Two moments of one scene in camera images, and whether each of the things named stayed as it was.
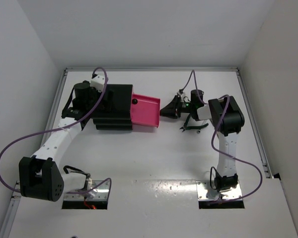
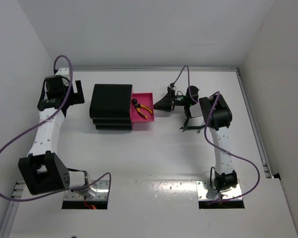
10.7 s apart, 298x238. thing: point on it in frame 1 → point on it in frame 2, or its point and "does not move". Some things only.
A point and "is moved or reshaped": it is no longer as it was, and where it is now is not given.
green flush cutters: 185,127 does not move
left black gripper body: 106,105 → 76,98
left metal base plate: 101,194 does not move
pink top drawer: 145,110 is moved or reshaped
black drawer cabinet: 113,113 does not move
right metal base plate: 205,193 does not move
